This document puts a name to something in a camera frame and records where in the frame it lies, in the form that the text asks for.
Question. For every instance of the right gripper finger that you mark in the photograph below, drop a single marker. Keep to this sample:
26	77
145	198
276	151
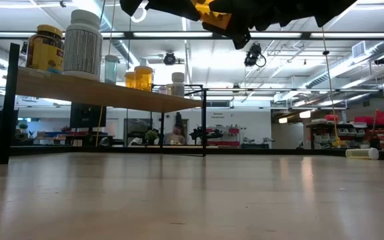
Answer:
240	36
165	8

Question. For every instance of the orange vial white cap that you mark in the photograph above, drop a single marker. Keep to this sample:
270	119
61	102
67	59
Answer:
144	79
129	80
217	20

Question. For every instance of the small white medicine bottle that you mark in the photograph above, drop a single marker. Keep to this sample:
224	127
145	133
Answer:
178	85

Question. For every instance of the teal transparent vial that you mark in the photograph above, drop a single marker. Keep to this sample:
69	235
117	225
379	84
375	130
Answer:
111	70

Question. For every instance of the large white labelled bottle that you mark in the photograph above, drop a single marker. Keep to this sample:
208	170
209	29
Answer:
82	46

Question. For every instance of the brown bottle yellow cap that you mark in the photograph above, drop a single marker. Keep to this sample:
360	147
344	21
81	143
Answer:
45	50

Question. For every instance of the red white background shelf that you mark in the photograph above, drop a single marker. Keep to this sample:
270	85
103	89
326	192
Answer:
225	133

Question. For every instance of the storage shelf red bins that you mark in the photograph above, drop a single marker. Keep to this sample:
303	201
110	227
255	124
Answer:
378	128

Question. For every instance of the black overhead light beam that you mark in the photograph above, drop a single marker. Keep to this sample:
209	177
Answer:
128	34

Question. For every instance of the black round ceiling device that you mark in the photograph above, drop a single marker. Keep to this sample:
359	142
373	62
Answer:
169	58

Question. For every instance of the person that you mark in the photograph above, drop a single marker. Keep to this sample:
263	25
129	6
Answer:
176	136

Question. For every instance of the black background monitor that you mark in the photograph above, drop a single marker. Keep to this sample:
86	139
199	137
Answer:
87	115

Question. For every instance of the small green potted plant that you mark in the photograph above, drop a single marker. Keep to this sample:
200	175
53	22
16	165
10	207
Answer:
23	126

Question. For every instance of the black overhead camera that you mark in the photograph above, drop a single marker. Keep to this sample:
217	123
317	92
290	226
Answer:
253	55

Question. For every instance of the white wall sign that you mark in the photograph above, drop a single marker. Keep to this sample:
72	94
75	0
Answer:
222	115

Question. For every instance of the wooden shelf black frame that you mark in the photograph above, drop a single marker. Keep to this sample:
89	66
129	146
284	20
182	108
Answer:
95	95

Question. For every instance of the black aluminium table frame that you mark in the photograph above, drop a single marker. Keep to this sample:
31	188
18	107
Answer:
245	150

